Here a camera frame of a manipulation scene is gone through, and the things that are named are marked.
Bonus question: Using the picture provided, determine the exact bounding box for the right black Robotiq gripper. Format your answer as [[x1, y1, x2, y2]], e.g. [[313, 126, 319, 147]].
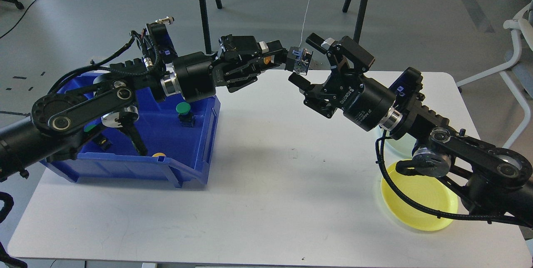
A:
[[288, 33, 396, 131]]

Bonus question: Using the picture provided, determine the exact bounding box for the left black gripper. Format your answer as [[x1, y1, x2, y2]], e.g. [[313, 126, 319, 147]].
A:
[[173, 35, 300, 102]]

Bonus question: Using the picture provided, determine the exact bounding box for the green push button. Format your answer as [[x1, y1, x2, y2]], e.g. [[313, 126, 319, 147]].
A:
[[84, 123, 112, 151], [175, 102, 195, 128]]

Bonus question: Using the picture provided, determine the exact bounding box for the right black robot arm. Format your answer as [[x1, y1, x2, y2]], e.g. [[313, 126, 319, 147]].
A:
[[286, 33, 533, 228]]

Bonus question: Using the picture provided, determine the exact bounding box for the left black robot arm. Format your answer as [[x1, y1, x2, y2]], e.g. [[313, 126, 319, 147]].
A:
[[0, 17, 294, 188]]

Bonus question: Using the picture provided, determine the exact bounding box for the green push button in bin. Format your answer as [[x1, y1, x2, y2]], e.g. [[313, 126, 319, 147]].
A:
[[175, 102, 195, 128]]

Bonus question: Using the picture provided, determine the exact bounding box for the light green plate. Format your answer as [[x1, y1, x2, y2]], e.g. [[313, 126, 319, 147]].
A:
[[385, 134, 416, 158]]

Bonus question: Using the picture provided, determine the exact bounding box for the yellow plate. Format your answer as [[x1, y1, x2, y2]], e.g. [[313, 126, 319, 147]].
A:
[[381, 160, 458, 232]]

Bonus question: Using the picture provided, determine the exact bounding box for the blue plastic bin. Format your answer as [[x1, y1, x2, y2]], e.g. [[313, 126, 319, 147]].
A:
[[41, 88, 221, 188]]

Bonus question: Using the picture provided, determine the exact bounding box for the white chair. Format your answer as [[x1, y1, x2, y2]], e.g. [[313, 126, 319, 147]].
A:
[[456, 2, 533, 149]]

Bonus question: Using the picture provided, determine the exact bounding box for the white cable with plug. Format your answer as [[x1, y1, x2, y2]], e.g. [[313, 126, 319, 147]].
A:
[[294, 0, 322, 70]]

